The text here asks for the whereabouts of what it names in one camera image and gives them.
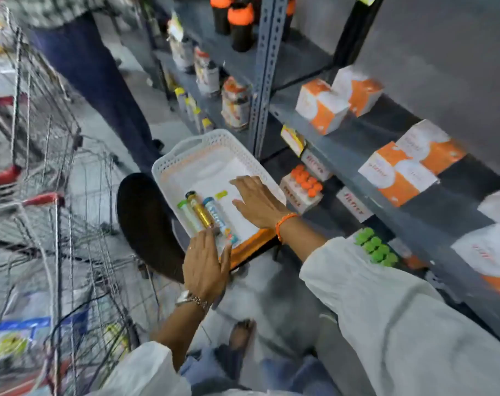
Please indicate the orange plastic basket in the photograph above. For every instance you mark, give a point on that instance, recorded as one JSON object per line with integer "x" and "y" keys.
{"x": 254, "y": 245}

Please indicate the large white orange box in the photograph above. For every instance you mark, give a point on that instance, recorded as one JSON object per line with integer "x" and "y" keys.
{"x": 487, "y": 255}
{"x": 499, "y": 206}

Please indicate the white paper sheet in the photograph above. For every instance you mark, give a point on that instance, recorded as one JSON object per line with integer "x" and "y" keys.
{"x": 229, "y": 181}

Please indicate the person's right hand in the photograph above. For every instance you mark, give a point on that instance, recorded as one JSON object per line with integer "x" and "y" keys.
{"x": 262, "y": 206}

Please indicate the yellow white shelf label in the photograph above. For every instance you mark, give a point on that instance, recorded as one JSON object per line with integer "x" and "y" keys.
{"x": 293, "y": 140}

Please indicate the green cap tablet tube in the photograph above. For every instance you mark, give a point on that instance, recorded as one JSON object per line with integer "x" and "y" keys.
{"x": 190, "y": 216}

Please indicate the white long sleeve top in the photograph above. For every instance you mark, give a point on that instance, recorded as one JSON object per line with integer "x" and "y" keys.
{"x": 398, "y": 325}

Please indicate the cluster of green cap tubes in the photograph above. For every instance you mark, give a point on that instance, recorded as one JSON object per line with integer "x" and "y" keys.
{"x": 376, "y": 247}

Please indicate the person's left thumb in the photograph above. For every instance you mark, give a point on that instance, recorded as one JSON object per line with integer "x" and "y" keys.
{"x": 227, "y": 261}

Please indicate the blue jeans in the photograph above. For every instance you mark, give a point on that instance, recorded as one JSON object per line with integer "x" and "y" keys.
{"x": 283, "y": 373}

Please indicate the blue yellow packet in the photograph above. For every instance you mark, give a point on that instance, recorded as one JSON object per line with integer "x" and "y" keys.
{"x": 19, "y": 338}

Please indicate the box of orange cap tubes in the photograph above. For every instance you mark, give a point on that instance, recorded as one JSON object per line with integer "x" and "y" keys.
{"x": 301, "y": 189}

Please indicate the black orange shaker bottle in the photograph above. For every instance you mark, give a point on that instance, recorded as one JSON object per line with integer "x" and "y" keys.
{"x": 289, "y": 16}
{"x": 241, "y": 28}
{"x": 221, "y": 14}

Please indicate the person's right forearm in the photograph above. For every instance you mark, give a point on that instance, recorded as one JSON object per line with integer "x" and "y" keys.
{"x": 303, "y": 239}

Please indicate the person's left hand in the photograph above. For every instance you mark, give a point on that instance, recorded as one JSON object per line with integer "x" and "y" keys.
{"x": 204, "y": 270}

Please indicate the person's sandalled foot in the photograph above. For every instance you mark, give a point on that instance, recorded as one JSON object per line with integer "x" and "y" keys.
{"x": 241, "y": 334}

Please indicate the gold tablet tube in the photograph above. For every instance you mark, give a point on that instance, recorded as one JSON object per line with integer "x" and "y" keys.
{"x": 201, "y": 211}

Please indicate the person's left forearm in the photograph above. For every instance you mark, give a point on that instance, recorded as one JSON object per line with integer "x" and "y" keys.
{"x": 180, "y": 332}

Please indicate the white plastic basket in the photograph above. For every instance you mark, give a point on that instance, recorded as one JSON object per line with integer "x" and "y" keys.
{"x": 200, "y": 160}

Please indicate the small yellow cap bottle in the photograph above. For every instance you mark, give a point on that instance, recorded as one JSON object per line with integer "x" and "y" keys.
{"x": 198, "y": 119}
{"x": 191, "y": 109}
{"x": 207, "y": 125}
{"x": 180, "y": 101}

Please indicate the grey metal shelf rack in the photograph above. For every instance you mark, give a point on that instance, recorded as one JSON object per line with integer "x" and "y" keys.
{"x": 270, "y": 57}

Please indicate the blue tablet tube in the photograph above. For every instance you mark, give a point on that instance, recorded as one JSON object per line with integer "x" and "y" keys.
{"x": 218, "y": 220}

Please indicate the clear jar with orange label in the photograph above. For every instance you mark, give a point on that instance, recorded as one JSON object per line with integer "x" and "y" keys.
{"x": 235, "y": 105}
{"x": 180, "y": 45}
{"x": 206, "y": 74}

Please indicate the black round stool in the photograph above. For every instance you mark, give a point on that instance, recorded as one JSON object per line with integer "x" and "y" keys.
{"x": 147, "y": 226}

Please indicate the person's right thumb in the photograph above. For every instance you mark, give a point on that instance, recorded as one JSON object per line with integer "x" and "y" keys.
{"x": 241, "y": 208}

